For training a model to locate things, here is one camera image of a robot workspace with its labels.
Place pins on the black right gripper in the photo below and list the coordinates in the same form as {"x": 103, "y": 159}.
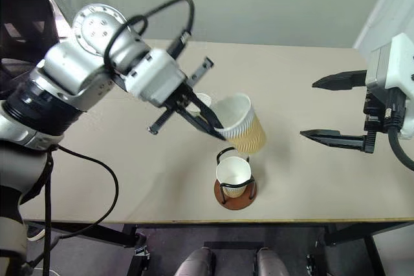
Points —
{"x": 383, "y": 108}

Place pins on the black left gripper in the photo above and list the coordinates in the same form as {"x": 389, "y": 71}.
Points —
{"x": 174, "y": 99}

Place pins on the ribbed brown paper cup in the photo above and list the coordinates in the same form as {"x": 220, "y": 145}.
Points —
{"x": 249, "y": 130}

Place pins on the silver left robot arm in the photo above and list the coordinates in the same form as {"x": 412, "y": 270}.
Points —
{"x": 64, "y": 69}

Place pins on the small white cup behind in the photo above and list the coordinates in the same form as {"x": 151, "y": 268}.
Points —
{"x": 203, "y": 99}

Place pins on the white paper cup in holder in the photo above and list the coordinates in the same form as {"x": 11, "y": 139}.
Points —
{"x": 233, "y": 172}

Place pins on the dark rounded grey shape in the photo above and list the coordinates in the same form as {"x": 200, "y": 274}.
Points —
{"x": 270, "y": 261}
{"x": 197, "y": 261}

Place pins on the black shoe white sole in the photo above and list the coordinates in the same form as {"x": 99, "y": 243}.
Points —
{"x": 35, "y": 233}

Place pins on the black office chair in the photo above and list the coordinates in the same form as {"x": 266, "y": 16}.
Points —
{"x": 19, "y": 14}

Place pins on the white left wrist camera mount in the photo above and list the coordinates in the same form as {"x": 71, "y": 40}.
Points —
{"x": 155, "y": 75}

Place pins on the black metal table frame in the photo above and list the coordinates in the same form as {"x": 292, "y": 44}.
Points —
{"x": 97, "y": 232}

